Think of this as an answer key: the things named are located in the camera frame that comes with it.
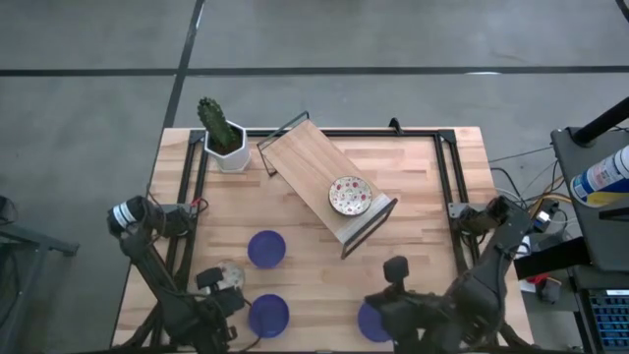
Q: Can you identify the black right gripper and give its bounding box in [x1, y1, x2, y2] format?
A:
[364, 289, 446, 345]

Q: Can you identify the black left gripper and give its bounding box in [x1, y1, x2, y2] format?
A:
[210, 282, 247, 316]

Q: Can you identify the blue plate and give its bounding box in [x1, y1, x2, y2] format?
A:
[248, 293, 291, 339]
[357, 300, 394, 343]

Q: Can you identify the purple mini bowl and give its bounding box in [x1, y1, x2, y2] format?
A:
[247, 229, 287, 269]

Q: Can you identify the white hexagonal plant pot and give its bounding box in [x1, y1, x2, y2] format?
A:
[203, 120, 252, 174]

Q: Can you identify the small black red device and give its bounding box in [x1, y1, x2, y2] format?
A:
[535, 275, 562, 304]

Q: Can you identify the green cactus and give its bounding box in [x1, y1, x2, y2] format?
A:
[197, 96, 241, 148]

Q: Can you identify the blue white connector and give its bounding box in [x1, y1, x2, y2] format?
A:
[534, 209, 554, 232]

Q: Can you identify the grey metal stand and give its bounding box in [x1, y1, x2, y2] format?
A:
[0, 195, 80, 354]

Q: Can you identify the laptop keyboard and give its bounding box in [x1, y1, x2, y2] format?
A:
[579, 287, 629, 354]

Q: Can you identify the grey side cart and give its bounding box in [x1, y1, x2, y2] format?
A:
[549, 126, 629, 274]

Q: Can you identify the white blue spray bottle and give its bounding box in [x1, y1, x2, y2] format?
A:
[569, 145, 629, 207]

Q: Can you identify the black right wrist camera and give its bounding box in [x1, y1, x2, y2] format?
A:
[382, 255, 411, 296]

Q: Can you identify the wooden shelf black metal frame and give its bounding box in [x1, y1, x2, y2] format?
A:
[256, 110, 399, 261]

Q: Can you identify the black strap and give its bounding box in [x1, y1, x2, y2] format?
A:
[513, 237, 594, 281]

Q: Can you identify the black aluminium table frame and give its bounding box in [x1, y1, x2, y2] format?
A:
[146, 127, 483, 353]

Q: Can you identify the black cable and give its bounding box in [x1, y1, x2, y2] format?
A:
[489, 166, 525, 207]

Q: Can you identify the yellow cable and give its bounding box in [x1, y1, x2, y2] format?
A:
[528, 191, 574, 217]

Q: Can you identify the grey cable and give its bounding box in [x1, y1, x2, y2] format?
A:
[488, 146, 554, 164]

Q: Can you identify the black round post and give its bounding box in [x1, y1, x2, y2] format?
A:
[572, 95, 629, 148]

